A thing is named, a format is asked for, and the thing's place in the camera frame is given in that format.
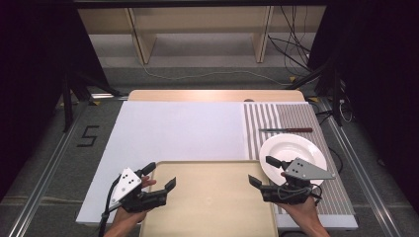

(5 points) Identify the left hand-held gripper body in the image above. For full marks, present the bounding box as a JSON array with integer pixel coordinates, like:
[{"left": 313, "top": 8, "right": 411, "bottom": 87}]
[{"left": 108, "top": 167, "right": 168, "bottom": 213}]

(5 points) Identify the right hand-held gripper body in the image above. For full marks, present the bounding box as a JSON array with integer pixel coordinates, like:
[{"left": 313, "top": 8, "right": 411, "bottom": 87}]
[{"left": 259, "top": 157, "right": 337, "bottom": 206}]

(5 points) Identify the person's left hand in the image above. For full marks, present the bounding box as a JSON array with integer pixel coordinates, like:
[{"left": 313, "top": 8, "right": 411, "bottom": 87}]
[{"left": 112, "top": 175, "right": 158, "bottom": 229}]

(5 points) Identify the person's right hand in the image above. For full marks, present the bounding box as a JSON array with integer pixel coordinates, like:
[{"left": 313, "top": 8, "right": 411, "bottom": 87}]
[{"left": 279, "top": 171, "right": 323, "bottom": 229}]

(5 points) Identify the white round plate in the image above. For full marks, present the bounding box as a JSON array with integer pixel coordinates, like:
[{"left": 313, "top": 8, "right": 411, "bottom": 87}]
[{"left": 258, "top": 132, "right": 328, "bottom": 188}]

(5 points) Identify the wooden cutting board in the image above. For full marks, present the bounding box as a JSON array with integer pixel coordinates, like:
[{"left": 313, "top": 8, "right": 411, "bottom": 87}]
[{"left": 138, "top": 159, "right": 280, "bottom": 237}]

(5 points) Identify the white board sheet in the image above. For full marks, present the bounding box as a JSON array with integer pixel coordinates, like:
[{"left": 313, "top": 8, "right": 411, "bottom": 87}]
[{"left": 75, "top": 100, "right": 360, "bottom": 231}]

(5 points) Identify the grey striped placemat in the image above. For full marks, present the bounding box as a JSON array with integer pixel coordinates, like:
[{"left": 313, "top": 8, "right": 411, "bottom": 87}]
[{"left": 243, "top": 102, "right": 357, "bottom": 217}]

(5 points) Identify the black tripod stand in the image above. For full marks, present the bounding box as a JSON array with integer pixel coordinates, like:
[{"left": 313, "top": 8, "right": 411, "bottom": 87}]
[
  {"left": 286, "top": 54, "right": 346, "bottom": 128},
  {"left": 59, "top": 69, "right": 124, "bottom": 133}
]

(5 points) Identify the light wooden table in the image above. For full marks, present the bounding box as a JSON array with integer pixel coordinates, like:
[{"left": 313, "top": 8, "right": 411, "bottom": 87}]
[{"left": 126, "top": 89, "right": 307, "bottom": 104}]

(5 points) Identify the black curtain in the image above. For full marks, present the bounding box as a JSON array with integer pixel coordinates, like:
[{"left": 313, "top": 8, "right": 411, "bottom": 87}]
[
  {"left": 0, "top": 0, "right": 112, "bottom": 203},
  {"left": 306, "top": 0, "right": 419, "bottom": 206}
]

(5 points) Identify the light wooden shelf unit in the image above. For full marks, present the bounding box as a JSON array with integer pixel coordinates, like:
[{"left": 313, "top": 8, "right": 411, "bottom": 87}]
[{"left": 76, "top": 5, "right": 328, "bottom": 65}]

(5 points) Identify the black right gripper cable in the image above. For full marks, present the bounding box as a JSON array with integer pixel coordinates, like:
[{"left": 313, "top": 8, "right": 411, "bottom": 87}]
[{"left": 277, "top": 183, "right": 324, "bottom": 202}]

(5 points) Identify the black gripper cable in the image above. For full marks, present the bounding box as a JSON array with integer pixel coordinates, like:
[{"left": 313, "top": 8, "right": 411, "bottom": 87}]
[
  {"left": 277, "top": 183, "right": 324, "bottom": 202},
  {"left": 97, "top": 173, "right": 123, "bottom": 237}
]

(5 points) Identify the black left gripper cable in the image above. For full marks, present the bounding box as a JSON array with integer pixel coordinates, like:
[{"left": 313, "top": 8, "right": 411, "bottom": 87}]
[{"left": 97, "top": 173, "right": 123, "bottom": 237}]

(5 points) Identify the black floor cable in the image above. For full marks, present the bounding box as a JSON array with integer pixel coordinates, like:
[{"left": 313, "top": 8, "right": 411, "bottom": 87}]
[{"left": 327, "top": 145, "right": 346, "bottom": 175}]

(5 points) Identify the red-handled table knife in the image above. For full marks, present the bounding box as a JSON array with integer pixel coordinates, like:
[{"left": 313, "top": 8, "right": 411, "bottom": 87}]
[{"left": 258, "top": 126, "right": 314, "bottom": 134}]

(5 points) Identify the aluminium floor rail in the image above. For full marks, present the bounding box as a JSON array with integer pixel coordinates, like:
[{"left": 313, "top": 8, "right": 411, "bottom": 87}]
[
  {"left": 7, "top": 101, "right": 92, "bottom": 237},
  {"left": 316, "top": 98, "right": 403, "bottom": 237}
]

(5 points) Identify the short aluminium rail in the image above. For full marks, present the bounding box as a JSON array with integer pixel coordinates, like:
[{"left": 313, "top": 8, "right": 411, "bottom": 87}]
[{"left": 89, "top": 92, "right": 129, "bottom": 101}]

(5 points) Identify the bundle of black cables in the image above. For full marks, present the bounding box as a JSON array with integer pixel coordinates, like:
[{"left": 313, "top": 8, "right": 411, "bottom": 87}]
[{"left": 266, "top": 5, "right": 318, "bottom": 79}]

